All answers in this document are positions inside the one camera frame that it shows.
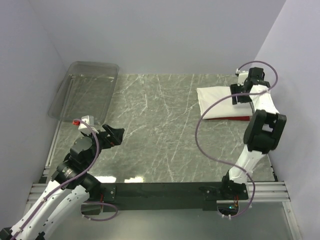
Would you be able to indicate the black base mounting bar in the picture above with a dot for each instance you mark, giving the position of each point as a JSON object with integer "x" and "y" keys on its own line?
{"x": 168, "y": 195}

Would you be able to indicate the clear plastic bin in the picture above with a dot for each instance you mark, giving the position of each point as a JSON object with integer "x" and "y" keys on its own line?
{"x": 87, "y": 89}

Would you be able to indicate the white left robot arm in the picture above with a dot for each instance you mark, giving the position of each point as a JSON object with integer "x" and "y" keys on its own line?
{"x": 70, "y": 185}

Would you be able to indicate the white t shirt red print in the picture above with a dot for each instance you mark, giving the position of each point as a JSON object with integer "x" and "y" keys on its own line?
{"x": 207, "y": 96}

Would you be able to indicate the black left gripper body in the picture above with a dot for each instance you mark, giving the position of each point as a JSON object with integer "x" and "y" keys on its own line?
{"x": 110, "y": 137}

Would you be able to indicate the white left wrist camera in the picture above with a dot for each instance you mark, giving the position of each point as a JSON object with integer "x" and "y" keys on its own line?
{"x": 86, "y": 125}

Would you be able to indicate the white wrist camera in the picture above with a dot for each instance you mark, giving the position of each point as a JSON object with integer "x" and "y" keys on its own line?
{"x": 242, "y": 75}
{"x": 86, "y": 125}

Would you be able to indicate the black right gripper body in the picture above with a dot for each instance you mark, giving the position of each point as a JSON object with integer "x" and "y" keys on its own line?
{"x": 240, "y": 93}

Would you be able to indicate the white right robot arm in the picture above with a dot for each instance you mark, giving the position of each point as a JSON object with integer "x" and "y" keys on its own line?
{"x": 262, "y": 134}

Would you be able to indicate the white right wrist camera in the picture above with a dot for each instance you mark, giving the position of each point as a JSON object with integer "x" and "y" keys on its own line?
{"x": 242, "y": 75}

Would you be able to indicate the folded red t shirt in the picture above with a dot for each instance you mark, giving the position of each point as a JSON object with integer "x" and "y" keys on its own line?
{"x": 232, "y": 118}

